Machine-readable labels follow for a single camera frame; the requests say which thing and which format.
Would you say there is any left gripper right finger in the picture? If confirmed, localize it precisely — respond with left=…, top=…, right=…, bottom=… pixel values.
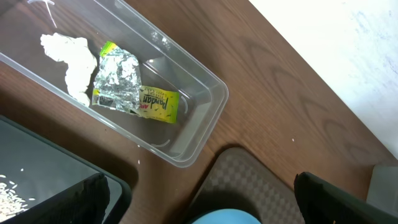
left=294, top=172, right=397, bottom=224

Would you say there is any foil snack wrapper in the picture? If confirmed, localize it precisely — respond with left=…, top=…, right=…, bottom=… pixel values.
left=91, top=41, right=180, bottom=123

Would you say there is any clear plastic bin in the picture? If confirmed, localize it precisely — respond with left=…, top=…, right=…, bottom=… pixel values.
left=1, top=0, right=228, bottom=167

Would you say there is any brown serving tray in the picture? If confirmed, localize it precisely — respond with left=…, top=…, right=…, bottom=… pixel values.
left=183, top=147, right=305, bottom=224

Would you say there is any black tray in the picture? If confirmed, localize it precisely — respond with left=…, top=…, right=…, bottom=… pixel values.
left=1, top=116, right=132, bottom=223

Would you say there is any dark blue plate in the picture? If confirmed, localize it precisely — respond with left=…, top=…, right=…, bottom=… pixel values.
left=191, top=208, right=261, bottom=224

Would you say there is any white tissue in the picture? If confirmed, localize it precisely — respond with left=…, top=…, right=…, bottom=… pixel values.
left=40, top=33, right=97, bottom=107

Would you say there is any pile of white rice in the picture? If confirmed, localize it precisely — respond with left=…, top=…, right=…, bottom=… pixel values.
left=1, top=174, right=37, bottom=222

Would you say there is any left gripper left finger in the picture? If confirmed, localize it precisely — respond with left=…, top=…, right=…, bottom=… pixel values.
left=3, top=173, right=110, bottom=224

